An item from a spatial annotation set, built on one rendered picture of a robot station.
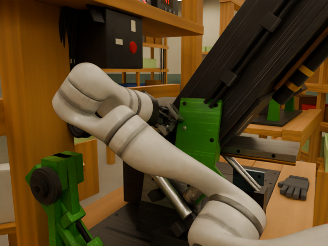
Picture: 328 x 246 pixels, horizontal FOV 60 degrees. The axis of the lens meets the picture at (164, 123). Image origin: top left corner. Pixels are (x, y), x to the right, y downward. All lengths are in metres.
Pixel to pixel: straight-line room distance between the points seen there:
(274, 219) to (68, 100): 0.72
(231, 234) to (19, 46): 0.58
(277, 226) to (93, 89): 0.68
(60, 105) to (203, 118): 0.39
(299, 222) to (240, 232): 0.57
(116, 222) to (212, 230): 0.52
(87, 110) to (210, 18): 10.37
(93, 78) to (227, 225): 0.29
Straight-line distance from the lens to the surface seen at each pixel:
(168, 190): 0.74
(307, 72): 0.88
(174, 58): 11.34
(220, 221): 0.43
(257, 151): 0.82
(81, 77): 0.45
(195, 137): 0.74
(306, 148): 4.35
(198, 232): 0.43
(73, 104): 0.46
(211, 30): 10.70
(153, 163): 0.43
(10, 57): 0.75
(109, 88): 0.47
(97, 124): 0.45
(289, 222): 0.97
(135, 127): 0.43
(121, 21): 0.82
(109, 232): 0.86
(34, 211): 0.80
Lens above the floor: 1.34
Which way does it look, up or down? 10 degrees down
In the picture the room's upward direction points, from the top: straight up
